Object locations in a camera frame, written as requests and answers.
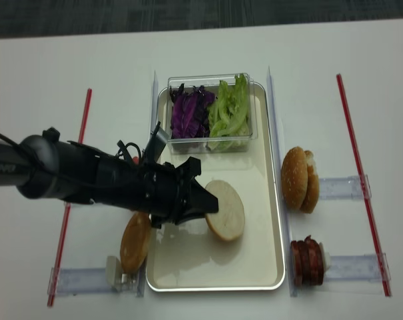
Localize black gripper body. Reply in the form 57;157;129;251
139;158;201;218

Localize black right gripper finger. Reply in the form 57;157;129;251
151;214;205;229

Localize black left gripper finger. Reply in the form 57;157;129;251
184;178;218;215

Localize bun half pale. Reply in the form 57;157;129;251
205;180;245;241

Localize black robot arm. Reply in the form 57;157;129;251
0;126;218;229

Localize green lettuce leaves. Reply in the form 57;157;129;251
206;73;250;152

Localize stack of meat patties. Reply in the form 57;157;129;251
290;235;326;287

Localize white pusher block meat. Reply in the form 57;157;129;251
318;242;331;278

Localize metal serving tray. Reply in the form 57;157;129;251
146;82;285;292

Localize white pusher block left lower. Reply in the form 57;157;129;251
105;255;122;291

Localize purple cabbage leaves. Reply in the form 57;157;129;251
169;83;216;139

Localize clear plastic salad container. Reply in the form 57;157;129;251
158;73;257;154

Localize left red tape strip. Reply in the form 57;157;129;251
46;87;93;307

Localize red tape strip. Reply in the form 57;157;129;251
336;73;392;298
46;87;93;307

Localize sesame top bun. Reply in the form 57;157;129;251
280;147;308;210

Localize rear top bun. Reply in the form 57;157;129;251
300;150;320;214

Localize right clear acrylic divider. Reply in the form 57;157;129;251
266;66;298;297

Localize right red tape strip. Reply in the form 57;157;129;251
336;73;392;298

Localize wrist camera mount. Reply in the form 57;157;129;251
141;121;169;163

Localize left lower clear rail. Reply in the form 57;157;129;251
47;267;139;296

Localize clear rail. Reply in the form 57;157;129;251
47;267;139;296
324;254;391;283
319;175;372;200

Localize right upper clear rail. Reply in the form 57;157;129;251
319;175;372;200

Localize right lower clear rail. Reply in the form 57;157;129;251
324;254;391;283

